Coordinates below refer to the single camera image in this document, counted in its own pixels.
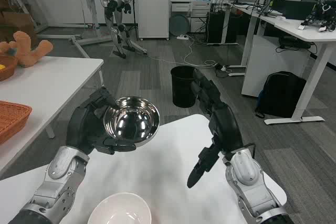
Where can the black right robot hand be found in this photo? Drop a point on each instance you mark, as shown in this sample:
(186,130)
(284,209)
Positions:
(223,121)

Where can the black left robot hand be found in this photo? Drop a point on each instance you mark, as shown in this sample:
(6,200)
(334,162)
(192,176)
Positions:
(84,127)

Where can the shiny metal bowl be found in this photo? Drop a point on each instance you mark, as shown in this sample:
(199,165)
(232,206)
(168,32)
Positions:
(131,121)

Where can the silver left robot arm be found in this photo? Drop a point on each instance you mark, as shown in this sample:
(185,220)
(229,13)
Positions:
(50,182)

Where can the white ceramic bowl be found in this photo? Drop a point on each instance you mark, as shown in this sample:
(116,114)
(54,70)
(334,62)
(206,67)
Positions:
(120,209)

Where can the white side table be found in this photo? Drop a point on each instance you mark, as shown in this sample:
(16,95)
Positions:
(50,87)

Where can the black trash bin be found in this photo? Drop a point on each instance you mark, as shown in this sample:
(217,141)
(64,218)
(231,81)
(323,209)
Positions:
(182,87)

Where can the black backpack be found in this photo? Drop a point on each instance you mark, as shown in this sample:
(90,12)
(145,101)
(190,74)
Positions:
(281,95)

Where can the orange woven basket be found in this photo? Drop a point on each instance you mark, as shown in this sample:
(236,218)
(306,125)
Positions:
(11,121)

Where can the black computer tower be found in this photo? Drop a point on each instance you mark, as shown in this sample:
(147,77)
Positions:
(218,28)

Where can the orange plush toy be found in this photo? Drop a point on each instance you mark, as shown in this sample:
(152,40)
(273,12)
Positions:
(29,51)

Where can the white power strip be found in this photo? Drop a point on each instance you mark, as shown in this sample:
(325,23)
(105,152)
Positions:
(183,36)

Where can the brown round wicker basket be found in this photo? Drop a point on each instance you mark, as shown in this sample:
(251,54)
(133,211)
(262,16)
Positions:
(6,68)

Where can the white robot support stand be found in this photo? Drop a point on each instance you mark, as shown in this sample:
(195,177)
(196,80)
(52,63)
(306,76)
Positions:
(86,22)

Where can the grey round tray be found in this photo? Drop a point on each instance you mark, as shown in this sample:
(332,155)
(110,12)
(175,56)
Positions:
(179,24)

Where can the white standing desk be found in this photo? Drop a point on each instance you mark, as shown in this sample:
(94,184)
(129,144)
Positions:
(294,40)

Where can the white drawer unit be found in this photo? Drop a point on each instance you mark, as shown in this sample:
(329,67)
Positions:
(195,14)

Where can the silver humanoid robot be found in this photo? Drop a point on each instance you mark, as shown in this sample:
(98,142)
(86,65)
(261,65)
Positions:
(116,11)

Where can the brown cardboard box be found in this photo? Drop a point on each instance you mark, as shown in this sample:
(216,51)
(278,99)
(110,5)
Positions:
(15,24)

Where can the black laptop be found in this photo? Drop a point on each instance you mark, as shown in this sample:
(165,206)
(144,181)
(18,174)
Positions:
(296,9)

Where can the white metal cabinet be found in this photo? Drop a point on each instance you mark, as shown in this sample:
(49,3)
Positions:
(153,6)

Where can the small black desk robot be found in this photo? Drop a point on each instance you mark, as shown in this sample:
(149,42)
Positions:
(321,16)

